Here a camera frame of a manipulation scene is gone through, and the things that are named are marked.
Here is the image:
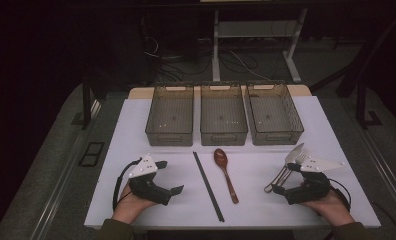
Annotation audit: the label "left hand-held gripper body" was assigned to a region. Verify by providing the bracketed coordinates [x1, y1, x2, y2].
[128, 153, 172, 206]

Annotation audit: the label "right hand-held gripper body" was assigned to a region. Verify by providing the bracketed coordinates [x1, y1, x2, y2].
[284, 157, 346, 205]

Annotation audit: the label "silver cutlery handle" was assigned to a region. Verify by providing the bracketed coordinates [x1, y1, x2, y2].
[267, 150, 310, 193]

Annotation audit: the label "black chopstick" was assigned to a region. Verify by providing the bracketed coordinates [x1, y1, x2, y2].
[192, 151, 224, 223]
[193, 151, 226, 223]

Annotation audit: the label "smoky clear plastic bin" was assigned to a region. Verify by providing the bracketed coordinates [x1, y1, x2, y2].
[244, 81, 305, 147]
[144, 83, 195, 147]
[199, 83, 249, 147]

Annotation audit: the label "brown wooden spoon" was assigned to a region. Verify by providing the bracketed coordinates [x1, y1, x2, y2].
[213, 148, 240, 205]

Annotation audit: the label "person's right hand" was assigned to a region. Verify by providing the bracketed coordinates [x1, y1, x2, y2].
[300, 190, 355, 228]

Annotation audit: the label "person's left hand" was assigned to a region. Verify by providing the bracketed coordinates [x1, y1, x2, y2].
[111, 182, 157, 225]

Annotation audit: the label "black metal stand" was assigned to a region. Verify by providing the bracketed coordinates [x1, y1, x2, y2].
[335, 9, 384, 130]

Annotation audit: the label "white metal stand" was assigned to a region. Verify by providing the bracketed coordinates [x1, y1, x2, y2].
[211, 7, 309, 84]

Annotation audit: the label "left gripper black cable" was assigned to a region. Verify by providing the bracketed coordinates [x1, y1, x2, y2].
[112, 157, 144, 212]

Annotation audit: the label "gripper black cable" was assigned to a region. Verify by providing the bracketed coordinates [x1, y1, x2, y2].
[328, 177, 353, 213]
[112, 157, 144, 212]

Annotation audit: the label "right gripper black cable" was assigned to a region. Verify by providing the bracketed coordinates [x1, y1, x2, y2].
[328, 177, 353, 213]

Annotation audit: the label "black floor socket frame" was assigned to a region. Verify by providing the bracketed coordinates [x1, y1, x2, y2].
[78, 141, 106, 168]

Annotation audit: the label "black floor cable bundle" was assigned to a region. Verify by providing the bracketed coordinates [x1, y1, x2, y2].
[143, 34, 217, 83]

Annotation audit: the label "white floor cable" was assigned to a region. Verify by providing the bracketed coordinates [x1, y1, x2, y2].
[230, 49, 271, 81]

